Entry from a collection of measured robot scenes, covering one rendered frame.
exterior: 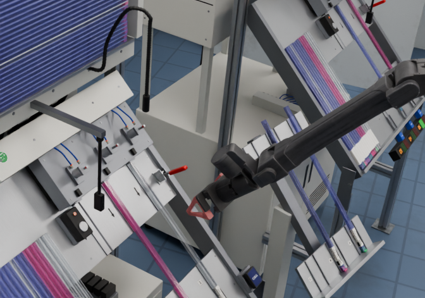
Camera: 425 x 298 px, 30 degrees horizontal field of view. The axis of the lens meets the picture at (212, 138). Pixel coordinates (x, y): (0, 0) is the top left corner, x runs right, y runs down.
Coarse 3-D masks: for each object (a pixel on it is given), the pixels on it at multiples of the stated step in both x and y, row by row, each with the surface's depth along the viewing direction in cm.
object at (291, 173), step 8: (264, 120) 232; (264, 128) 233; (272, 136) 232; (296, 176) 234; (296, 184) 233; (304, 192) 234; (304, 200) 233; (312, 208) 234; (312, 216) 234; (320, 224) 234; (320, 232) 234; (328, 240) 234
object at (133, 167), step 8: (136, 168) 210; (136, 176) 210; (144, 184) 210; (152, 192) 210; (152, 200) 211; (160, 208) 210; (168, 216) 211; (176, 232) 211; (184, 240) 211; (192, 248) 212; (192, 256) 212; (200, 264) 212; (208, 272) 213; (208, 280) 213
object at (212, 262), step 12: (216, 252) 219; (204, 264) 215; (216, 264) 217; (192, 276) 210; (204, 276) 213; (216, 276) 216; (228, 276) 219; (192, 288) 209; (204, 288) 211; (228, 288) 217; (240, 288) 220
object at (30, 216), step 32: (0, 192) 181; (32, 192) 187; (128, 192) 206; (160, 192) 214; (0, 224) 178; (32, 224) 184; (96, 224) 196; (128, 224) 202; (0, 256) 175; (64, 256) 186; (96, 256) 192
